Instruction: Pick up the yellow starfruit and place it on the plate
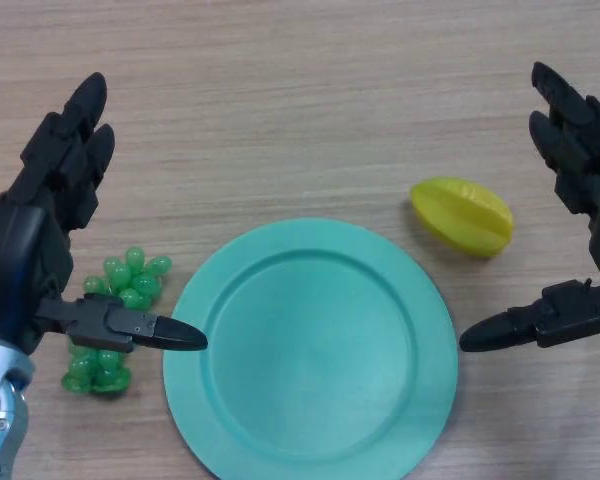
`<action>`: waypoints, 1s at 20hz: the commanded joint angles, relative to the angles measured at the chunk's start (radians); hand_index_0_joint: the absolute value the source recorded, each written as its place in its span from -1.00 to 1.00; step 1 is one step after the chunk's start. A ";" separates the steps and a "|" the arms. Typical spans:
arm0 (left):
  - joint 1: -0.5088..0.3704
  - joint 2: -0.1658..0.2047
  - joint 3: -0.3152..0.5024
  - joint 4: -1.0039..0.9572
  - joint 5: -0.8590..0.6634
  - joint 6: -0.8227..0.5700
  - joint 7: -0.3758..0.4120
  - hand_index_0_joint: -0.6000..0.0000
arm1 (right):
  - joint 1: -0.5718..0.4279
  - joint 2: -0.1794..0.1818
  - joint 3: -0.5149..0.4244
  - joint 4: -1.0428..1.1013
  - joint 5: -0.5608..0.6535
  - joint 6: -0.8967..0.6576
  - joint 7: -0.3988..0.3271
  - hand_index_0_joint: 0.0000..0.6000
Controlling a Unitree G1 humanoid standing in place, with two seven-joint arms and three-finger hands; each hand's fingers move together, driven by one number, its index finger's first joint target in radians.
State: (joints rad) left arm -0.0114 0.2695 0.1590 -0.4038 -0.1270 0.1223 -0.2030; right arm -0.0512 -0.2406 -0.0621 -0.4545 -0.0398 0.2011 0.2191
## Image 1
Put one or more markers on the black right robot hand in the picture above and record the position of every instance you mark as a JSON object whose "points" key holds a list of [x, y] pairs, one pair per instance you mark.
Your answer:
{"points": [[575, 145]]}

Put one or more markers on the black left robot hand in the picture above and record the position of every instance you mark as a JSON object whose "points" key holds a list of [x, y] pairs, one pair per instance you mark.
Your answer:
{"points": [[25, 240]]}

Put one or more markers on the yellow starfruit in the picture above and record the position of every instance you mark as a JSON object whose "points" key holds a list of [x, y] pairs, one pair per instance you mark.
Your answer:
{"points": [[462, 216]]}

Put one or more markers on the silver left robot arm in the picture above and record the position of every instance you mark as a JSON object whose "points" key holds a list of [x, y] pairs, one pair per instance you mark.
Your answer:
{"points": [[0, 415]]}

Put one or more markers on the green plate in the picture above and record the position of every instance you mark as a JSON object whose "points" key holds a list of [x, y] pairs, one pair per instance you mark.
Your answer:
{"points": [[310, 350]]}

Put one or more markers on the green grape bunch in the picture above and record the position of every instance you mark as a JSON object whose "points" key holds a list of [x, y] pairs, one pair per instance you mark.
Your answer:
{"points": [[130, 280]]}

